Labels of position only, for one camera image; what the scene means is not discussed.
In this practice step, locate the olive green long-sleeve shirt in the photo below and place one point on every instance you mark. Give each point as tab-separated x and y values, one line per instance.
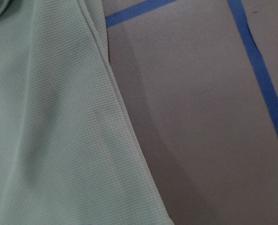
68	151

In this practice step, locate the brown paper table cover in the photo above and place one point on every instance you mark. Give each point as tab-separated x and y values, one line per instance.
197	110

